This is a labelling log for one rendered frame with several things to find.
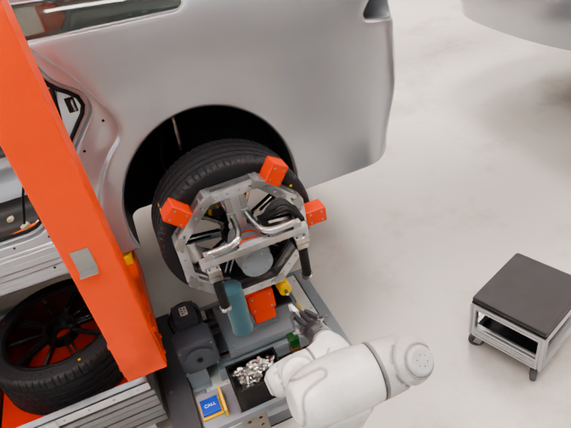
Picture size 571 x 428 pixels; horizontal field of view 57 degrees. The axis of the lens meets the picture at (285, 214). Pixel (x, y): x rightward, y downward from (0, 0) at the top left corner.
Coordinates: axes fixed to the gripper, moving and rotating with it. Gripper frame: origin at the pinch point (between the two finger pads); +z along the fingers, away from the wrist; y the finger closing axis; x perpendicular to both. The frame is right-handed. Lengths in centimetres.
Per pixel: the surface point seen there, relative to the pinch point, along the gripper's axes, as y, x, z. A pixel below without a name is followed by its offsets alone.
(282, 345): -1, 43, 45
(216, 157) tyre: 3, -58, 32
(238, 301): 15.8, -3.7, 18.6
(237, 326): 19.0, 9.6, 23.3
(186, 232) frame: 25, -37, 23
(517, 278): -107, 37, 1
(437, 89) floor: -261, 5, 245
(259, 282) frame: 2.5, -0.4, 32.0
